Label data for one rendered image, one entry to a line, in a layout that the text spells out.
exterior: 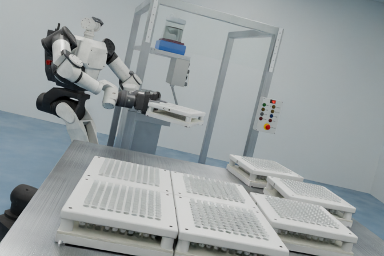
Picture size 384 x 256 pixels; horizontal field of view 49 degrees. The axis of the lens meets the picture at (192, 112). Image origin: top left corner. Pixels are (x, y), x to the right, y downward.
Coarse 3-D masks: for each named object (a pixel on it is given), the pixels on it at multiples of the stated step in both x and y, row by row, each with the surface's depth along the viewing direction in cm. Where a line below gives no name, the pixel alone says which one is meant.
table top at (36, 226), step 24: (72, 144) 172; (96, 144) 182; (72, 168) 139; (168, 168) 169; (192, 168) 178; (216, 168) 189; (48, 192) 113; (24, 216) 95; (48, 216) 98; (24, 240) 84; (48, 240) 86; (360, 240) 133
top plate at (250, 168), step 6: (234, 156) 188; (240, 156) 191; (240, 162) 179; (246, 162) 180; (276, 162) 196; (246, 168) 173; (252, 168) 170; (258, 174) 169; (264, 174) 170; (270, 174) 170; (276, 174) 171; (282, 174) 172; (288, 174) 174; (294, 174) 177; (294, 180) 174; (300, 180) 175
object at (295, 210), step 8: (272, 200) 125; (280, 200) 127; (288, 200) 129; (280, 208) 120; (288, 208) 120; (296, 208) 122; (304, 208) 125; (312, 208) 127; (280, 216) 113; (288, 216) 113; (296, 216) 114; (304, 216) 116; (312, 216) 118; (320, 216) 121; (328, 216) 121; (320, 224) 114; (328, 224) 116; (336, 224) 116; (280, 232) 113; (288, 232) 115; (320, 240) 115; (328, 240) 115
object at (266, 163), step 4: (252, 160) 183; (256, 160) 186; (260, 160) 187; (264, 160) 190; (256, 164) 178; (260, 164) 178; (264, 164) 180; (268, 164) 182; (272, 164) 185; (276, 164) 186; (276, 168) 179; (280, 168) 179; (284, 168) 181
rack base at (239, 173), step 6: (228, 168) 189; (234, 168) 185; (234, 174) 182; (240, 174) 177; (246, 174) 178; (246, 180) 171; (258, 180) 172; (264, 180) 175; (258, 186) 170; (264, 186) 170
